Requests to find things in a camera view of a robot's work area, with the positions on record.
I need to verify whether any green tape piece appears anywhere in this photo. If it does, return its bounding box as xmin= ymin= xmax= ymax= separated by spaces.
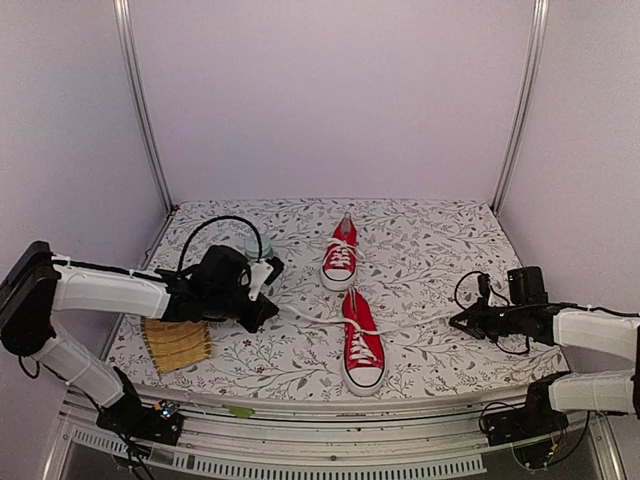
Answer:
xmin=224 ymin=405 xmax=255 ymax=419

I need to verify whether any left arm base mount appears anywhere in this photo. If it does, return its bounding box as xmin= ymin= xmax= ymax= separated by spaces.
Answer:
xmin=96 ymin=398 xmax=185 ymax=446

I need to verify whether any black camera cable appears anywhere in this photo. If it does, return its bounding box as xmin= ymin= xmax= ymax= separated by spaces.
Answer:
xmin=453 ymin=269 xmax=534 ymax=356
xmin=177 ymin=215 xmax=265 ymax=281

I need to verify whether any left aluminium frame post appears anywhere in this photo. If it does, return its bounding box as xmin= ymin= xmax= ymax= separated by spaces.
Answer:
xmin=113 ymin=0 xmax=174 ymax=214

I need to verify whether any right black camera cable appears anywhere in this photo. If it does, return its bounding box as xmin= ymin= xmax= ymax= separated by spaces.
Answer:
xmin=453 ymin=269 xmax=534 ymax=356

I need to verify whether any front aluminium rail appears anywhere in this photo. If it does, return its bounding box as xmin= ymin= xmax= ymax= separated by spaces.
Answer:
xmin=43 ymin=387 xmax=629 ymax=479

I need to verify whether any right aluminium frame post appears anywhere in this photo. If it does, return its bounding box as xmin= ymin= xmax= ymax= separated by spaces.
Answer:
xmin=491 ymin=0 xmax=550 ymax=218

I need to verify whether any woven bamboo basket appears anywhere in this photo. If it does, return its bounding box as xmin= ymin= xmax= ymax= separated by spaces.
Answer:
xmin=142 ymin=319 xmax=213 ymax=375

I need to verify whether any red sneaker with laces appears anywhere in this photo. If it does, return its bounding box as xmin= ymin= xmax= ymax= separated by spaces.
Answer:
xmin=320 ymin=212 xmax=364 ymax=292

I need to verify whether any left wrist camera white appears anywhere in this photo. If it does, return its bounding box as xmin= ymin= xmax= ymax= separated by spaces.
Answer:
xmin=248 ymin=257 xmax=285 ymax=302

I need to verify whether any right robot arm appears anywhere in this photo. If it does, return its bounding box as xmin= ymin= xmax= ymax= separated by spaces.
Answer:
xmin=449 ymin=266 xmax=639 ymax=436

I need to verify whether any aluminium frame post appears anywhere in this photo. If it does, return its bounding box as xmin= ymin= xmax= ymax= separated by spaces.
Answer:
xmin=113 ymin=0 xmax=174 ymax=214
xmin=491 ymin=0 xmax=550 ymax=218

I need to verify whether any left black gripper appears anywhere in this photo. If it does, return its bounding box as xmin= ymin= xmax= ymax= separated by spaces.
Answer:
xmin=206 ymin=290 xmax=280 ymax=334

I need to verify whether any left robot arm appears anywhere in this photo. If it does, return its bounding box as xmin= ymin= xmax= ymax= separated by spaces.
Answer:
xmin=1 ymin=241 xmax=284 ymax=434

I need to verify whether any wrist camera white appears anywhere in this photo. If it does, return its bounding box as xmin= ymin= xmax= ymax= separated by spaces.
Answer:
xmin=477 ymin=273 xmax=499 ymax=307
xmin=248 ymin=257 xmax=285 ymax=302

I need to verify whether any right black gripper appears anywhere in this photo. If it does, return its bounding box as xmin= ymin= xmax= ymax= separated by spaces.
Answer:
xmin=450 ymin=298 xmax=528 ymax=344

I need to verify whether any floral patterned table mat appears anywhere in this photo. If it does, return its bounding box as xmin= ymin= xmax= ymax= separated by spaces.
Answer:
xmin=107 ymin=199 xmax=567 ymax=402

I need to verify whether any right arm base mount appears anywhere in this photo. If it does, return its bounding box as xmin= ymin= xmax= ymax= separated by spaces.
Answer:
xmin=478 ymin=394 xmax=569 ymax=446

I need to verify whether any left black camera cable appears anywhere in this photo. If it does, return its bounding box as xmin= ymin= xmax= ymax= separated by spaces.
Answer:
xmin=177 ymin=215 xmax=265 ymax=281

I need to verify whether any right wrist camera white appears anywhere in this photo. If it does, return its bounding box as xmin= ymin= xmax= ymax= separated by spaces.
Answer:
xmin=477 ymin=273 xmax=499 ymax=307

